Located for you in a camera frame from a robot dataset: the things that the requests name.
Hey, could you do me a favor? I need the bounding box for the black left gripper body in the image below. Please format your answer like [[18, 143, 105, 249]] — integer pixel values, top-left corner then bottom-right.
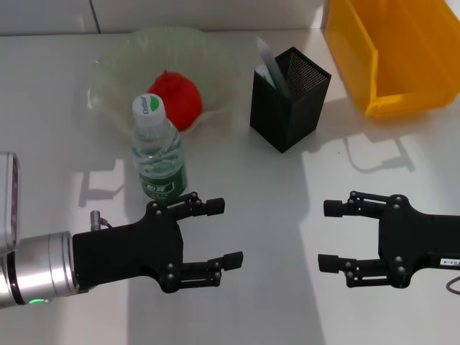
[[71, 200, 186, 295]]

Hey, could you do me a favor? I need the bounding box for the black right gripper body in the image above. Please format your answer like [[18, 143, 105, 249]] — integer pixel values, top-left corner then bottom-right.
[[375, 194, 460, 290]]

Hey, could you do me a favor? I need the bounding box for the water bottle green label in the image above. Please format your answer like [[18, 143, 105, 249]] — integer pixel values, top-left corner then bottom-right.
[[131, 92, 190, 203]]

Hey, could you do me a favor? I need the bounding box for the red-orange fruit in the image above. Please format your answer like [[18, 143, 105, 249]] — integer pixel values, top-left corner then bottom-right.
[[146, 70, 204, 132]]

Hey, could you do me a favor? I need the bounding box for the green pen white cap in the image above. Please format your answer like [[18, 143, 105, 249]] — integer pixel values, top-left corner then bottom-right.
[[255, 63, 277, 90]]

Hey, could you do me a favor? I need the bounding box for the black mesh pen holder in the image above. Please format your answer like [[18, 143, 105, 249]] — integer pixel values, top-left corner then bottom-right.
[[249, 45, 332, 155]]

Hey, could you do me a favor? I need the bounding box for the green glass fruit plate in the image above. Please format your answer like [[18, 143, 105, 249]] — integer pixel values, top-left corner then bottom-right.
[[88, 27, 241, 137]]

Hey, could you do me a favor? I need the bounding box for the yellow plastic bin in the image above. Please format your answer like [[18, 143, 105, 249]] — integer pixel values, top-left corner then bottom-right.
[[325, 0, 460, 118]]

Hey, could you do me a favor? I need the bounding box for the left gripper cable with plug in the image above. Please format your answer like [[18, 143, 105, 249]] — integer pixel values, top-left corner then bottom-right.
[[89, 210, 114, 231]]

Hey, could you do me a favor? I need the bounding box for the silver vented camera box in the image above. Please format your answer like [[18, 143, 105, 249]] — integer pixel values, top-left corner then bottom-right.
[[0, 151, 23, 253]]

